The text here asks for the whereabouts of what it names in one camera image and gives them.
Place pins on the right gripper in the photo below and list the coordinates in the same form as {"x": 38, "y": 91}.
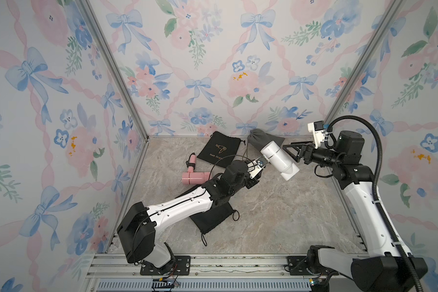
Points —
{"x": 306, "y": 147}

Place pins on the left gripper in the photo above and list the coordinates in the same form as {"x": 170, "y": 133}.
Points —
{"x": 251, "y": 183}

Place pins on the white hair dryer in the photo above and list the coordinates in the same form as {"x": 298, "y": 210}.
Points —
{"x": 280, "y": 160}

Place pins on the grey drawstring pouch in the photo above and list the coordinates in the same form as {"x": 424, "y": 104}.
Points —
{"x": 259, "y": 139}

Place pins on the black pouch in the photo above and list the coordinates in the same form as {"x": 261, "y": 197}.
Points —
{"x": 207, "y": 221}
{"x": 220, "y": 149}

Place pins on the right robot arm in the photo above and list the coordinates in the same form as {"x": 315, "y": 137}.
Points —
{"x": 389, "y": 265}

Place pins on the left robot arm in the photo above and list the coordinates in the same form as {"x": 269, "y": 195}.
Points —
{"x": 142, "y": 224}

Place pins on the pink hair dryer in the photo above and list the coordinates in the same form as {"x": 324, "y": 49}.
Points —
{"x": 191, "y": 177}

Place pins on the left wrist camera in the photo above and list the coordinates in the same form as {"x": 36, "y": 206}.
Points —
{"x": 256, "y": 166}

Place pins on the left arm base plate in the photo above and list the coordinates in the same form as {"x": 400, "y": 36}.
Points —
{"x": 178, "y": 266}

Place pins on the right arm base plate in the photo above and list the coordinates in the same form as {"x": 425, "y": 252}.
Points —
{"x": 299, "y": 265}

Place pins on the aluminium front rail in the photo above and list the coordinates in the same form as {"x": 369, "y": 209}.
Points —
{"x": 207, "y": 273}

